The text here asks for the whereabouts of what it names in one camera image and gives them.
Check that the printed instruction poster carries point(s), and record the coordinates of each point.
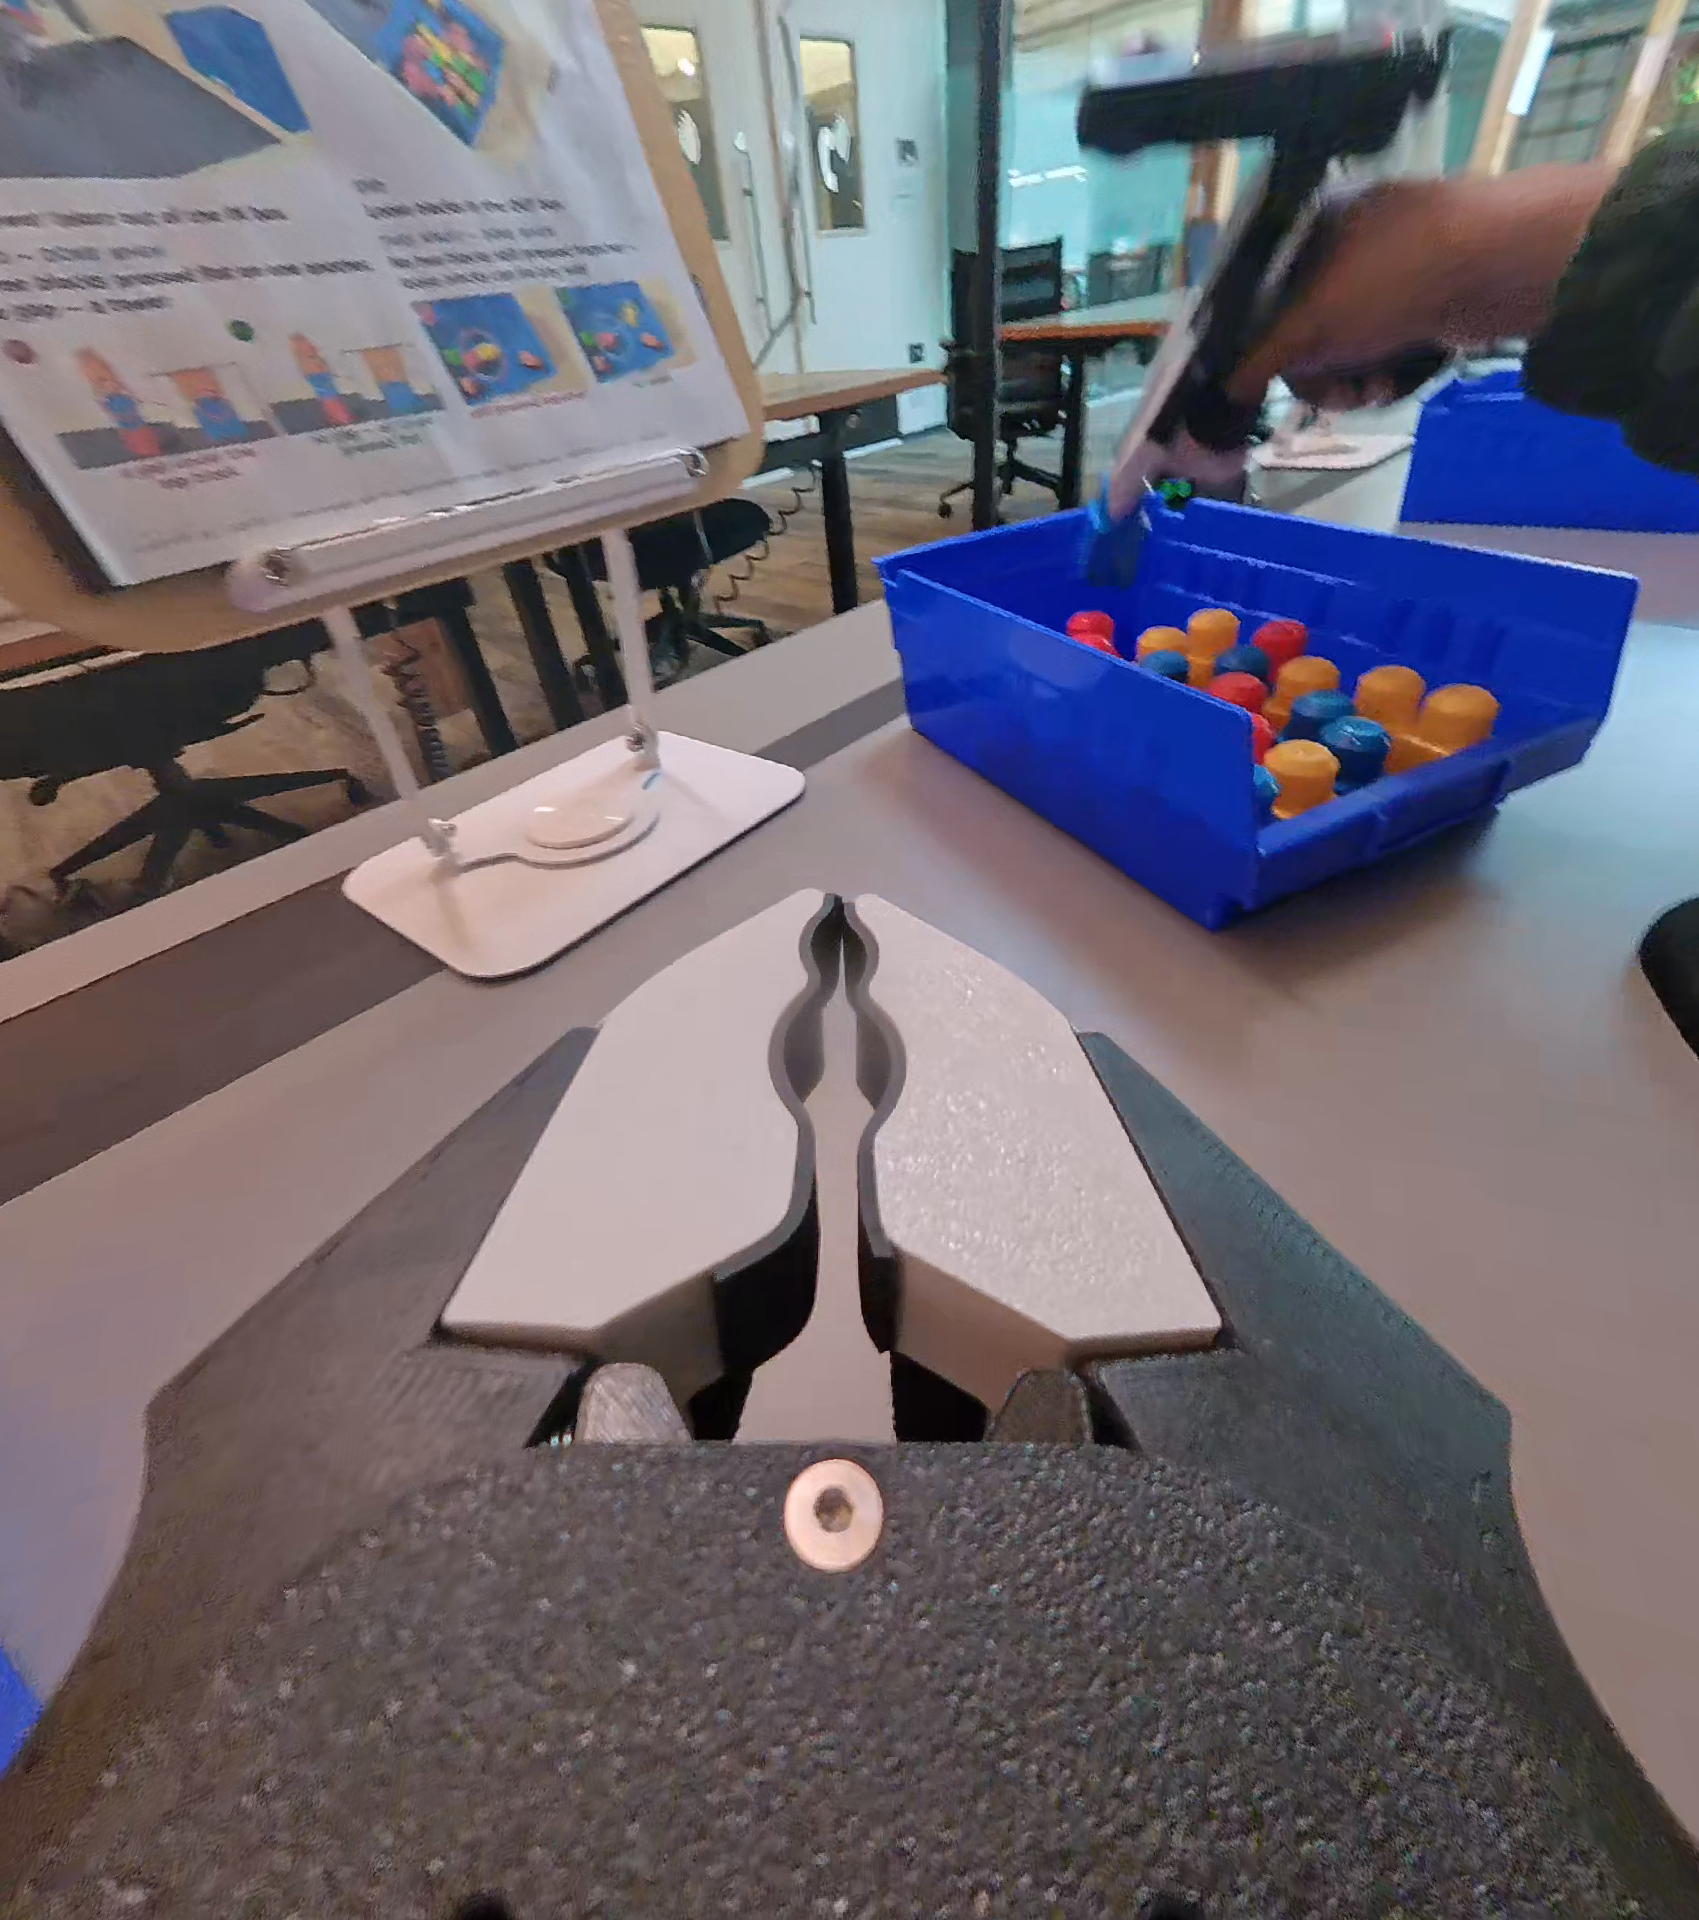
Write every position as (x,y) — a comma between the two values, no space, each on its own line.
(188,300)

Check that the person's right hand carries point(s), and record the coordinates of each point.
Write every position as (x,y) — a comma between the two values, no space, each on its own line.
(1433,270)

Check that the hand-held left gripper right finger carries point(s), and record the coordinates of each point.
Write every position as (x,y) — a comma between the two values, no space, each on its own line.
(1029,1170)

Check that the person's right forearm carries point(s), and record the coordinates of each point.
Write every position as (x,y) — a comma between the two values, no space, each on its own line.
(1689,300)

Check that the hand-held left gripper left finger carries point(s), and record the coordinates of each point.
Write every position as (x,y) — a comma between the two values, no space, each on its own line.
(639,1170)

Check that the white document stand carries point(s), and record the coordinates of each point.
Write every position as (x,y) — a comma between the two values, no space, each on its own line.
(593,870)

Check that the black metal pole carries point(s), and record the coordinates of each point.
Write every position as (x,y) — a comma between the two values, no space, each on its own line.
(981,224)

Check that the blue mega block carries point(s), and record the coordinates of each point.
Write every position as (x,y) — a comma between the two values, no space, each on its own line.
(1115,548)

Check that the group of mega blocks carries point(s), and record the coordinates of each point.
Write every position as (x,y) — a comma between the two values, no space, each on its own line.
(1389,699)

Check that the wooden background desk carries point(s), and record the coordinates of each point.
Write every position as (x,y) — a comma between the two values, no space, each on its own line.
(849,393)
(1089,323)

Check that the black office chair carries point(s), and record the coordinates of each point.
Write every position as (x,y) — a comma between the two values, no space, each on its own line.
(683,554)
(158,704)
(1013,374)

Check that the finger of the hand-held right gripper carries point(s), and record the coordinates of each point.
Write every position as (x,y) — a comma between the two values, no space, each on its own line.
(1193,360)

